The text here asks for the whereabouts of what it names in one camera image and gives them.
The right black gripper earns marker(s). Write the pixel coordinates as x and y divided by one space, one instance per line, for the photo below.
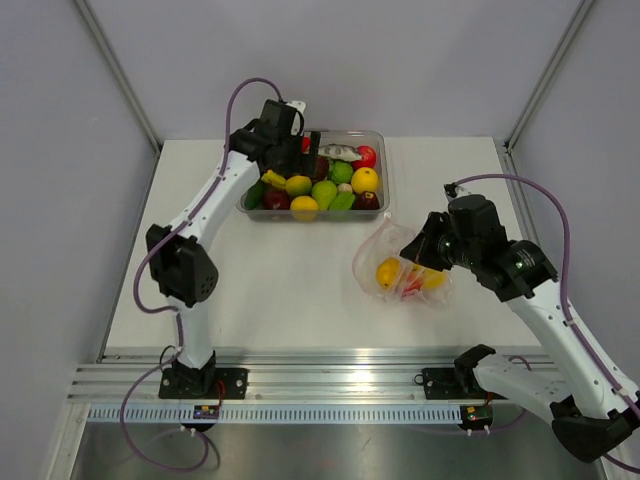
421 249

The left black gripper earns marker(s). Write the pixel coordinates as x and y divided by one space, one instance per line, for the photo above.
302 164

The dark red toy apple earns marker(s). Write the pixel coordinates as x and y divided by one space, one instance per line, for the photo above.
276 200
366 201

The yellow toy bell pepper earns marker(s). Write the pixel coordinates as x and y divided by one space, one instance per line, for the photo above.
433 279

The red toy pear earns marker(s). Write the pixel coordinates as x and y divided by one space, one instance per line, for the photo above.
412 282

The clear zip top bag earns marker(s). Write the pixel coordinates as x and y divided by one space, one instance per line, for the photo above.
387 241

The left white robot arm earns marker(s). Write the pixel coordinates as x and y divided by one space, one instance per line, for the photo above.
178 256

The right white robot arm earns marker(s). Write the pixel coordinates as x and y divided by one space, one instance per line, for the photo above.
596 408

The clear plastic food container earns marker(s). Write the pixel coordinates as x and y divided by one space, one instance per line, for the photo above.
305 208

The yellow toy banana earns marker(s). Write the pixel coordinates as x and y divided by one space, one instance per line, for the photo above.
274 180

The yellow toy lemon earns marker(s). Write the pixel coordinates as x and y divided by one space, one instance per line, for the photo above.
298 185

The grey toy fish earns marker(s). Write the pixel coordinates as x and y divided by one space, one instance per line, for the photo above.
341 152

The red toy tomato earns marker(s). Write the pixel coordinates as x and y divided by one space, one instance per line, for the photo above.
368 158

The orange toy citrus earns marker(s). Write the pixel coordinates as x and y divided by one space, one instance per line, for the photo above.
364 180

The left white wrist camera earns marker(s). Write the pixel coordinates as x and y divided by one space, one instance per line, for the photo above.
298 105

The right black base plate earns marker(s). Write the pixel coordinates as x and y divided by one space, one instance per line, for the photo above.
440 383

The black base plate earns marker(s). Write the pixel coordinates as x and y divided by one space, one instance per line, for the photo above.
219 383
440 383

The aluminium mounting rail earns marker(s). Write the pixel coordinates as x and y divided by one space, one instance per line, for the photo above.
275 376

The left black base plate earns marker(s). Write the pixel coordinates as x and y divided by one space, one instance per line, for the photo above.
219 383

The white slotted cable duct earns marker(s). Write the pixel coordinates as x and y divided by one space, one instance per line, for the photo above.
279 414

